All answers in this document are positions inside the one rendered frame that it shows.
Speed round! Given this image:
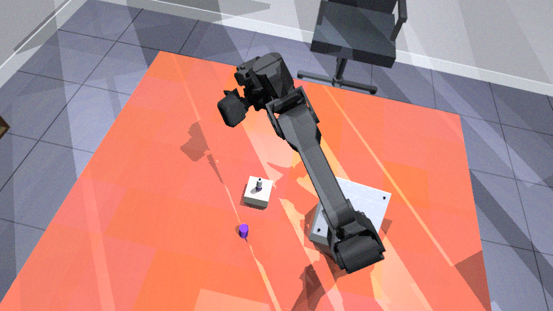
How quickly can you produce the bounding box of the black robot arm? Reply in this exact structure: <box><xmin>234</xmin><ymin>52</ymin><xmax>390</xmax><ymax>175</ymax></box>
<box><xmin>234</xmin><ymin>52</ymin><xmax>386</xmax><ymax>274</ymax></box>

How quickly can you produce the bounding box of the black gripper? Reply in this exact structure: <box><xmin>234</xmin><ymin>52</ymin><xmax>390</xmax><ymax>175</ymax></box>
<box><xmin>217</xmin><ymin>88</ymin><xmax>269</xmax><ymax>127</ymax></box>

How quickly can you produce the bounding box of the purple marker cap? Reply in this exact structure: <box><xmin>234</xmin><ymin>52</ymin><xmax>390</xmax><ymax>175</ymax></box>
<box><xmin>239</xmin><ymin>224</ymin><xmax>248</xmax><ymax>238</ymax></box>

